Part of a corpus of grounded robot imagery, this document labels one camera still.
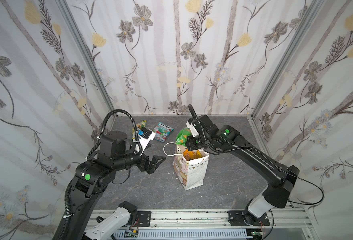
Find patterned white paper bag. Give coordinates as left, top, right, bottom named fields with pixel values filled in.
left=163, top=143, right=210, bottom=191

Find teal Fox's candy bag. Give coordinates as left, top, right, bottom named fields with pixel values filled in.
left=153, top=122, right=174, bottom=143

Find green yellow Fox's candy bag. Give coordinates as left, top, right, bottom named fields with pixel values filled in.
left=132, top=120, right=146, bottom=141

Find green corn chips bag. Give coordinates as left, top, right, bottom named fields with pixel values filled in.
left=175, top=128, right=192, bottom=146

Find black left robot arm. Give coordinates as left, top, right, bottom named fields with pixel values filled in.
left=53, top=109, right=166, bottom=240

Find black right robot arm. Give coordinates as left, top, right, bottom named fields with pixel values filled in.
left=186, top=105, right=300, bottom=225

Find orange snack packet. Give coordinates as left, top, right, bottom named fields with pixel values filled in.
left=183, top=150, right=206, bottom=161

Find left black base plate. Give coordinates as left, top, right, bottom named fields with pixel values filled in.
left=132, top=211, right=152, bottom=228

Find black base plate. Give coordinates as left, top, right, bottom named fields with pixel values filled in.
left=132, top=211, right=152, bottom=228
left=228, top=210, right=271, bottom=227

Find white slotted cable duct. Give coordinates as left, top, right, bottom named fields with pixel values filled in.
left=113, top=229, right=253, bottom=240

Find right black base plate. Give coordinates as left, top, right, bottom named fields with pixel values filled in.
left=228, top=210, right=271, bottom=227

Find aluminium mounting rail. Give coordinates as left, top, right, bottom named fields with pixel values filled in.
left=133, top=206, right=313, bottom=231

